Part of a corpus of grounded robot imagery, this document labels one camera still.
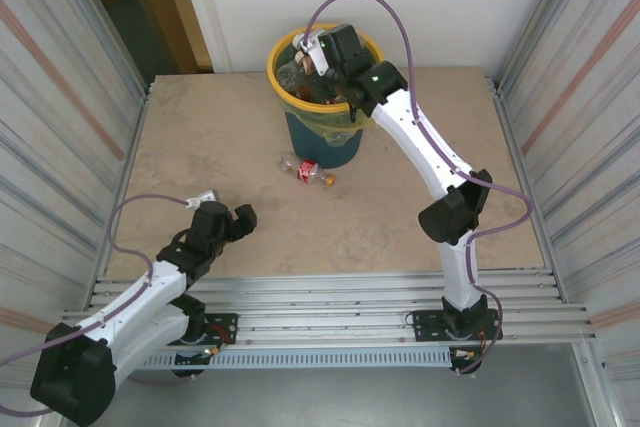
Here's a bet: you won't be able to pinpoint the yellow plastic bin liner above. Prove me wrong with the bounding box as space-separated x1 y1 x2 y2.
272 31 376 148

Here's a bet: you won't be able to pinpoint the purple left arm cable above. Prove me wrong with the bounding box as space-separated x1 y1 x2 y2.
0 194 194 421

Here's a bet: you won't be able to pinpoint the teal bin with yellow rim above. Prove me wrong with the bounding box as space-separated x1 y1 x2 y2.
266 23 386 171

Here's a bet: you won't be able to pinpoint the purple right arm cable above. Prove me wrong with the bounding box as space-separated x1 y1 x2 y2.
302 0 534 376

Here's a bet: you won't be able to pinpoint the grey slotted cable duct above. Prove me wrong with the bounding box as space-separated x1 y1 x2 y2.
134 346 454 371

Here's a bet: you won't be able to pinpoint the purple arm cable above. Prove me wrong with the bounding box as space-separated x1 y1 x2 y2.
0 194 194 421
302 0 534 376

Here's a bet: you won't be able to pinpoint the aluminium frame rails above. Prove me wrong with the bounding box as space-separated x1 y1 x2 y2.
54 269 599 348

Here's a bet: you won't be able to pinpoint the aluminium side rail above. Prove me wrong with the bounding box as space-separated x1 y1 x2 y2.
84 79 154 311
483 75 569 303

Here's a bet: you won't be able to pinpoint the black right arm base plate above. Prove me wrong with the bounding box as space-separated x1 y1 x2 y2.
411 307 504 343

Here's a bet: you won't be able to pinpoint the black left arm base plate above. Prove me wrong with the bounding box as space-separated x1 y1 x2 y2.
172 312 239 348

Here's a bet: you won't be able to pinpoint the clear bottle with red label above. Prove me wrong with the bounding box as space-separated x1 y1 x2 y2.
278 151 336 188

